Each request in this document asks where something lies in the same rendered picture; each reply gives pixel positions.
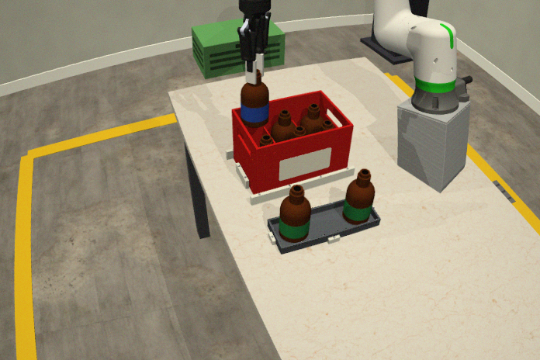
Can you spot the red crate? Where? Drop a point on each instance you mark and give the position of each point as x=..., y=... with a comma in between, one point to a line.
x=290, y=161

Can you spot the brown bottle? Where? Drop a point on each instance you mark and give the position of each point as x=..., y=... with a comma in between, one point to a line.
x=283, y=129
x=265, y=140
x=312, y=120
x=294, y=216
x=299, y=131
x=359, y=199
x=327, y=125
x=255, y=103

